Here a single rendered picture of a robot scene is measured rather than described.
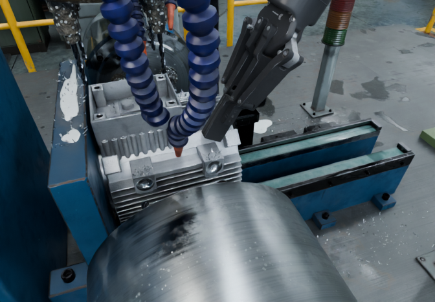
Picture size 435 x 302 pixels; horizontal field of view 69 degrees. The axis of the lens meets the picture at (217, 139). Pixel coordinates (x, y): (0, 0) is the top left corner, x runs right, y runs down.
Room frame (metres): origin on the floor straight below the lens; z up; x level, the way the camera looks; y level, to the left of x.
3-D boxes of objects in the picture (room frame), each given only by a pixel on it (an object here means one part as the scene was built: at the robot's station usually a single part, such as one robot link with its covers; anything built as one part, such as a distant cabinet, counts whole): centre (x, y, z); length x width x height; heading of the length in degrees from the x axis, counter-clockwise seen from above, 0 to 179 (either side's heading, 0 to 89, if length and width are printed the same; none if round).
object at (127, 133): (0.39, 0.12, 1.11); 0.12 x 0.11 x 0.07; 109
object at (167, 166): (0.40, 0.08, 1.02); 0.20 x 0.19 x 0.19; 109
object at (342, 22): (0.86, -0.33, 1.10); 0.06 x 0.06 x 0.04
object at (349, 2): (0.86, -0.33, 1.14); 0.06 x 0.06 x 0.04
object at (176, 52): (0.71, 0.20, 1.04); 0.41 x 0.25 x 0.25; 19
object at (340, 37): (0.86, -0.33, 1.05); 0.06 x 0.06 x 0.04
